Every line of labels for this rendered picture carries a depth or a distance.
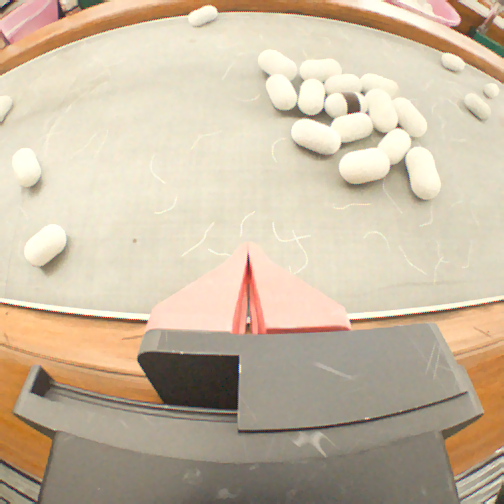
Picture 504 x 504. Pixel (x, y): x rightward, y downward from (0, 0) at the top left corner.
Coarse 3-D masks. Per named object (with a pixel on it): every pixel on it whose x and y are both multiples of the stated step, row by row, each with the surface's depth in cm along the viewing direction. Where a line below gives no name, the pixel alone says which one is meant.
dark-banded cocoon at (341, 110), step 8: (328, 96) 15; (336, 96) 15; (360, 96) 15; (328, 104) 15; (336, 104) 15; (344, 104) 15; (328, 112) 15; (336, 112) 15; (344, 112) 15; (360, 112) 15
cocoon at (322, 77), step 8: (304, 64) 16; (312, 64) 15; (320, 64) 15; (328, 64) 15; (336, 64) 15; (304, 72) 16; (312, 72) 15; (320, 72) 15; (328, 72) 16; (336, 72) 16; (304, 80) 17; (320, 80) 16
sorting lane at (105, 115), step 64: (64, 64) 19; (128, 64) 18; (192, 64) 18; (256, 64) 18; (384, 64) 18; (0, 128) 17; (64, 128) 16; (128, 128) 16; (192, 128) 16; (256, 128) 16; (448, 128) 17; (0, 192) 15; (64, 192) 15; (128, 192) 15; (192, 192) 15; (256, 192) 15; (320, 192) 15; (384, 192) 15; (448, 192) 15; (0, 256) 14; (64, 256) 14; (128, 256) 14; (192, 256) 14; (320, 256) 14; (384, 256) 14; (448, 256) 14
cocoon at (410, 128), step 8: (400, 104) 15; (408, 104) 15; (400, 112) 15; (408, 112) 15; (416, 112) 14; (400, 120) 15; (408, 120) 15; (416, 120) 14; (424, 120) 14; (408, 128) 15; (416, 128) 15; (424, 128) 15; (416, 136) 15
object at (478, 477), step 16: (0, 464) 15; (480, 464) 16; (496, 464) 15; (0, 480) 14; (16, 480) 14; (32, 480) 15; (464, 480) 15; (480, 480) 15; (496, 480) 14; (0, 496) 13; (16, 496) 14; (32, 496) 14; (464, 496) 15; (480, 496) 14; (496, 496) 13
